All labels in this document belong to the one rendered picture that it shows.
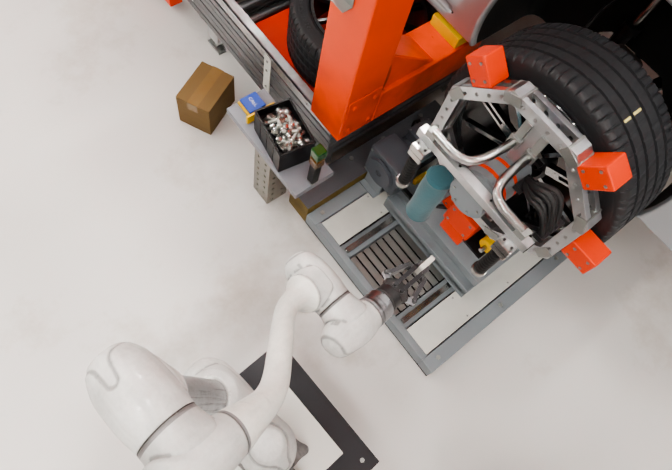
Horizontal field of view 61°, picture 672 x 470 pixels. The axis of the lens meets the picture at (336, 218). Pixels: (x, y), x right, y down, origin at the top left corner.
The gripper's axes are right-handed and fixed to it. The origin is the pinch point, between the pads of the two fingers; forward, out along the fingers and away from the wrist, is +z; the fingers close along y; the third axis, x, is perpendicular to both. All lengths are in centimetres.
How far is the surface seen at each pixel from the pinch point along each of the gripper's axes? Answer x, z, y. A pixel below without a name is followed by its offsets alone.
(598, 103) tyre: -56, 27, -2
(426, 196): -1.5, 19.1, 15.7
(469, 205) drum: -17.8, 11.8, 3.2
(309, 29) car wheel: 7, 48, 98
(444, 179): -9.7, 21.5, 15.1
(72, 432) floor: 96, -86, 42
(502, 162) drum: -28.4, 22.2, 5.4
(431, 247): 45, 48, 6
